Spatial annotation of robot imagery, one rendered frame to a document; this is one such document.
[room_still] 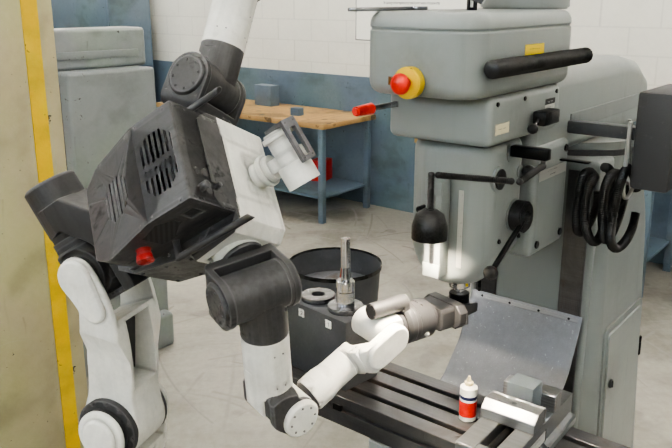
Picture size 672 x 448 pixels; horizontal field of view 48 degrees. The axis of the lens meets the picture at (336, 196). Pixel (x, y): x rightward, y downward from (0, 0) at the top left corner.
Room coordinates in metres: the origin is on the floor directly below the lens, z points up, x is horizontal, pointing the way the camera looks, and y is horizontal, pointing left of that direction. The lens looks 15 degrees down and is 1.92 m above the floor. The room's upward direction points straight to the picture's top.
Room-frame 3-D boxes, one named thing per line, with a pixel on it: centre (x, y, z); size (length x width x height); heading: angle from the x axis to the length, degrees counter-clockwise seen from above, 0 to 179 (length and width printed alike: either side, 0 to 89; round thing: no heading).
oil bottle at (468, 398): (1.58, -0.31, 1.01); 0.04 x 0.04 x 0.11
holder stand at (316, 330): (1.82, 0.01, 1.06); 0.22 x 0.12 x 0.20; 45
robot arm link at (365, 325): (1.49, -0.11, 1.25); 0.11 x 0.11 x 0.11; 36
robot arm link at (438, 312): (1.56, -0.21, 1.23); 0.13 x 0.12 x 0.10; 36
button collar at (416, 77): (1.43, -0.14, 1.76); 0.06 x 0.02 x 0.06; 51
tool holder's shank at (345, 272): (1.79, -0.02, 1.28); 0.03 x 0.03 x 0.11
